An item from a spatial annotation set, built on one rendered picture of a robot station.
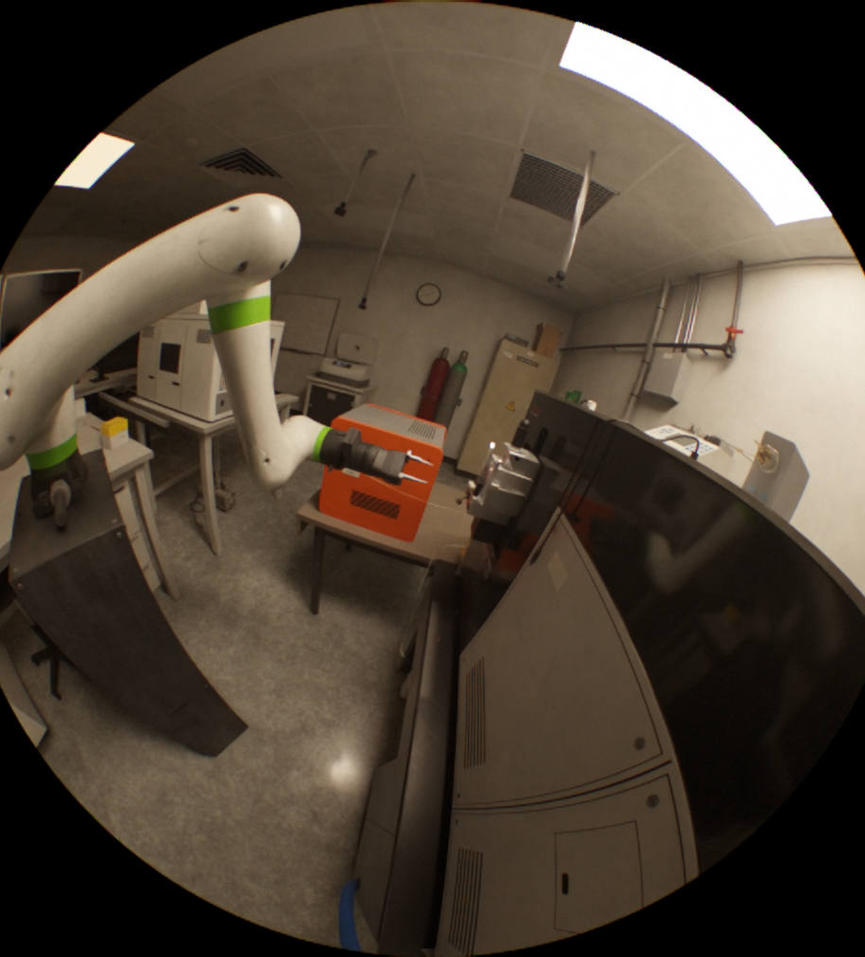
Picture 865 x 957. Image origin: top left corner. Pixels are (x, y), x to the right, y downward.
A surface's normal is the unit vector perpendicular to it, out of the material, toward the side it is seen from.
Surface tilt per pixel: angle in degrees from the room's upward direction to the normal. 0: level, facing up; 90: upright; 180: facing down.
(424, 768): 0
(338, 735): 0
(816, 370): 90
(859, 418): 90
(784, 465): 90
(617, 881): 90
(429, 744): 0
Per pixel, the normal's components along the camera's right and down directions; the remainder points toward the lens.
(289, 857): 0.29, -0.87
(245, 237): 0.59, 0.62
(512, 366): -0.08, 0.39
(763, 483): -0.95, -0.30
